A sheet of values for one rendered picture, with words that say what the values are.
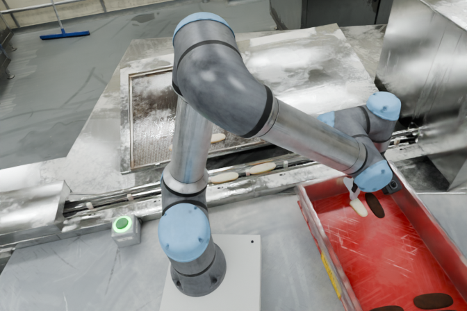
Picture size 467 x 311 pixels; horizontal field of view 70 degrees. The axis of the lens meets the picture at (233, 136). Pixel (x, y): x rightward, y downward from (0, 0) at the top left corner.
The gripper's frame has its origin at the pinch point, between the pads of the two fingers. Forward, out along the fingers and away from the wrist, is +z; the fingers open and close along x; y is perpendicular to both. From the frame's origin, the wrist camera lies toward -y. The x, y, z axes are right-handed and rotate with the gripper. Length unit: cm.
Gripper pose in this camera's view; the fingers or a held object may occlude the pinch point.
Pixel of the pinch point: (365, 193)
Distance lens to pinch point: 110.3
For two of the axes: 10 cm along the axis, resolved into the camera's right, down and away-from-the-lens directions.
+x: -9.0, 3.7, -2.4
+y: -4.3, -6.1, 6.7
